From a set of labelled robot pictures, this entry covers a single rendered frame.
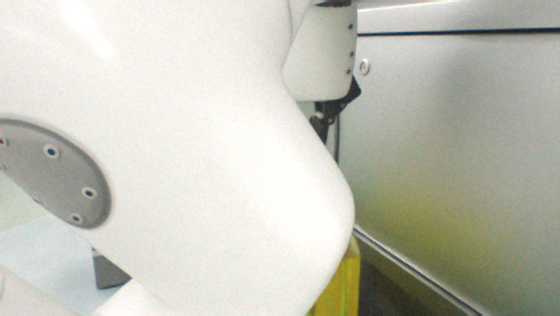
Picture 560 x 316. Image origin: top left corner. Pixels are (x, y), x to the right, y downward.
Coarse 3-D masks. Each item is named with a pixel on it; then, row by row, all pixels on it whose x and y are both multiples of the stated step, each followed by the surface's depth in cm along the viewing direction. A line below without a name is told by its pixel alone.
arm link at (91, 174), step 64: (0, 0) 10; (64, 0) 10; (128, 0) 10; (192, 0) 11; (256, 0) 13; (0, 64) 10; (64, 64) 10; (128, 64) 10; (192, 64) 11; (256, 64) 13; (0, 128) 10; (64, 128) 10; (128, 128) 10; (192, 128) 11; (256, 128) 12; (64, 192) 11; (128, 192) 11; (192, 192) 11; (256, 192) 12; (320, 192) 14; (128, 256) 13; (192, 256) 13; (256, 256) 13; (320, 256) 14
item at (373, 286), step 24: (360, 0) 62; (384, 0) 57; (408, 0) 53; (432, 0) 49; (360, 264) 69; (360, 288) 70; (384, 288) 66; (360, 312) 71; (384, 312) 66; (408, 312) 61; (432, 312) 57
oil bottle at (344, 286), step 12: (348, 252) 45; (348, 264) 45; (336, 276) 45; (348, 276) 46; (336, 288) 46; (348, 288) 46; (324, 300) 45; (336, 300) 46; (348, 300) 47; (312, 312) 46; (324, 312) 46; (336, 312) 46; (348, 312) 47
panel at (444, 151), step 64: (448, 0) 44; (512, 0) 37; (384, 64) 55; (448, 64) 45; (512, 64) 39; (384, 128) 56; (448, 128) 46; (512, 128) 39; (384, 192) 57; (448, 192) 47; (512, 192) 40; (384, 256) 58; (448, 256) 48; (512, 256) 41
